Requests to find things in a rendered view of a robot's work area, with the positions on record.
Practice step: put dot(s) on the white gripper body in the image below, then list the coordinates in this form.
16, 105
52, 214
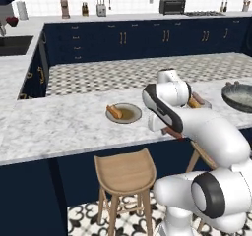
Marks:
156, 122

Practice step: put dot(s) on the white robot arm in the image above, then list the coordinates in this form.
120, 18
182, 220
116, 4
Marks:
213, 138

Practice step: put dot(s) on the reddish-brown sausage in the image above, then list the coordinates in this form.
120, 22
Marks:
173, 133

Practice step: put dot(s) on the grey round plate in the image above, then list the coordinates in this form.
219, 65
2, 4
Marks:
207, 104
130, 114

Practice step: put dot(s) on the orange-brown bun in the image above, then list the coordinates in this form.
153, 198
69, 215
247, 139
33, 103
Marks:
194, 103
114, 111

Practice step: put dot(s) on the brown sausage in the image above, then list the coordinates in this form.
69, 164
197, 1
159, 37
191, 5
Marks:
198, 97

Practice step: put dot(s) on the dark grey bowl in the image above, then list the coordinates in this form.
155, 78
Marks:
239, 97

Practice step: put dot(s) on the dark red bowl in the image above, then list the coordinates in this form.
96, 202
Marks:
12, 21

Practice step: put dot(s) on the wooden bar stool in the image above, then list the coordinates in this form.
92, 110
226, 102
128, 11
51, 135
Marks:
201, 154
126, 172

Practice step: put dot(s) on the navy base cupboard run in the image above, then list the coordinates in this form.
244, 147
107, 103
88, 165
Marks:
144, 40

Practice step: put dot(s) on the black toaster oven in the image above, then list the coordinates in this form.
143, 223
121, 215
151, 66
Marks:
172, 6

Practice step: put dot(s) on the grey hob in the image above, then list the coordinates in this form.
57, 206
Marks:
204, 13

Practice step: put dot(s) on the silver toaster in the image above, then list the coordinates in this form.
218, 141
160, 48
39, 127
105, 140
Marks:
101, 10

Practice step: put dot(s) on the navy side cupboard run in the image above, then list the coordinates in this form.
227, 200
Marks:
36, 72

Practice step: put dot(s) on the dark bottle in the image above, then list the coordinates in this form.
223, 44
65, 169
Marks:
221, 7
225, 6

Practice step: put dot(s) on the navy island cabinet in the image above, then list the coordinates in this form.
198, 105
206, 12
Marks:
32, 197

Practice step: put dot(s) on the pot with tools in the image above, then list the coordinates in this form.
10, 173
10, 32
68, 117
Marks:
245, 6

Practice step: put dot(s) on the dark sink basin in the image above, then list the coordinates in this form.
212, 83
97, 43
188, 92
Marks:
14, 45

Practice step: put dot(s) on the white paper towel roll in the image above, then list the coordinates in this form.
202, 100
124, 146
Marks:
22, 10

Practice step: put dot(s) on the grey tap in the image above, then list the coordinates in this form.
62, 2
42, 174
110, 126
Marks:
2, 28

